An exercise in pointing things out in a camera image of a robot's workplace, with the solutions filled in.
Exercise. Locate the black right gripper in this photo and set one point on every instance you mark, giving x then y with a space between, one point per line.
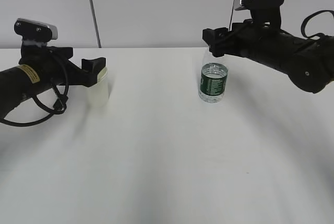
260 44

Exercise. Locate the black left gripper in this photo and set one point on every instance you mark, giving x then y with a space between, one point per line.
53 63

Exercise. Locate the clear green-label water bottle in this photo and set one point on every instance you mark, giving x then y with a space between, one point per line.
213 78

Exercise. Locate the white paper cup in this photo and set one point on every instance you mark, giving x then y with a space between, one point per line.
98 94

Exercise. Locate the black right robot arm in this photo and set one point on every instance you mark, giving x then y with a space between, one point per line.
308 63

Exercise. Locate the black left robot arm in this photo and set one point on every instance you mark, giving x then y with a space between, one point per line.
21 83

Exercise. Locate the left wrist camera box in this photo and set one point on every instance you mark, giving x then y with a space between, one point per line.
31 30

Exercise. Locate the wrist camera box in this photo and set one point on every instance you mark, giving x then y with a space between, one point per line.
256 4
31 30

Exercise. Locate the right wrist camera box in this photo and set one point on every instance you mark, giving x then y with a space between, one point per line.
256 4

